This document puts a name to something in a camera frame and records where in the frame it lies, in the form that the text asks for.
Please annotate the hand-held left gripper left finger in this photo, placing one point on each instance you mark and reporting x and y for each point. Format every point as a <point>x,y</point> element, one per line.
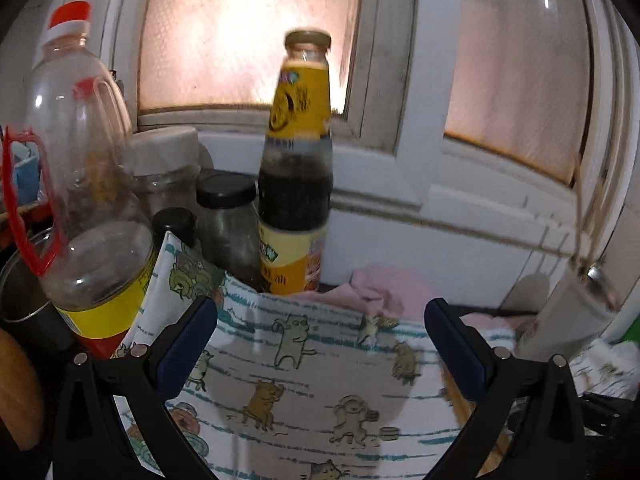
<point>187,341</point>

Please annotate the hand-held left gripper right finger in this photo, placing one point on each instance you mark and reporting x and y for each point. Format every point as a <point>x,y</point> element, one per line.
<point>457,351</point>

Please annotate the cylindrical chopstick holder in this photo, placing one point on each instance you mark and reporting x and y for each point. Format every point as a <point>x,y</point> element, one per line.
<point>560,320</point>

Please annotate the orange wooden board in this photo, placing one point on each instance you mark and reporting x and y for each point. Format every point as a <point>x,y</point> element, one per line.
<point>457,405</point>

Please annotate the pink cloth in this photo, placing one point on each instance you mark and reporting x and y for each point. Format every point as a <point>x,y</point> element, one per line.
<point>390,285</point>

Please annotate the small black cap bottle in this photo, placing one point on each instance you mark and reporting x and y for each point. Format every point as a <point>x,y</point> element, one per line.
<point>175,222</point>

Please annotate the black lid glass jar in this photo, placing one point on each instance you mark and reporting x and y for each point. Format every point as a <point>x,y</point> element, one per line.
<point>227,225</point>

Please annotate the cartoon printed white cloth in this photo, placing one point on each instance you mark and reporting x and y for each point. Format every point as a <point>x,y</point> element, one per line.
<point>310,385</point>

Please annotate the crumpled white printed cloth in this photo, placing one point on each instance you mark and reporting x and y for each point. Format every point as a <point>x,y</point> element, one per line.
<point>607,370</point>

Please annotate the metal pot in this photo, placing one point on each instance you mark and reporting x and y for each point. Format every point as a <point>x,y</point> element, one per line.
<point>20,300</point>

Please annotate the rounded brown wooden object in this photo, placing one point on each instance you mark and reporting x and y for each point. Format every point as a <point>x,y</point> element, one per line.
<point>17,390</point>

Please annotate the yellow label dark sauce bottle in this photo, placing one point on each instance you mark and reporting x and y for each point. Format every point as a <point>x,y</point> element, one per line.
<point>295,185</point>

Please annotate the white lid glass jar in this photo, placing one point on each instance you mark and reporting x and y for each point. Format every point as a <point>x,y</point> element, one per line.
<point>165,152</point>

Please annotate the clear plastic oil bottle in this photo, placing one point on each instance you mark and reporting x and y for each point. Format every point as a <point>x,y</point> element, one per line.
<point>75,160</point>

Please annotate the blue box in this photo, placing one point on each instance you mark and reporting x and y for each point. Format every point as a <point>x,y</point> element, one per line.
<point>25,175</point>

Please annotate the white window frame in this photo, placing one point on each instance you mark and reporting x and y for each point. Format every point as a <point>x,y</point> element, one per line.
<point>400,110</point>

